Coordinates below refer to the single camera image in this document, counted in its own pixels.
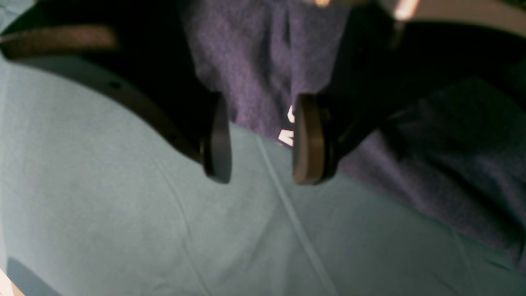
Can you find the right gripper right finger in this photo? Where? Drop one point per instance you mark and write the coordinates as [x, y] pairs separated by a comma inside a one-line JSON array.
[[394, 52]]

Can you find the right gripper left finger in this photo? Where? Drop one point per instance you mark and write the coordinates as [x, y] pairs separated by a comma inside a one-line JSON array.
[[136, 53]]

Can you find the teal table cloth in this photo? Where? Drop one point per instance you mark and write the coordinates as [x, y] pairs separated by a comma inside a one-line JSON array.
[[95, 203]]

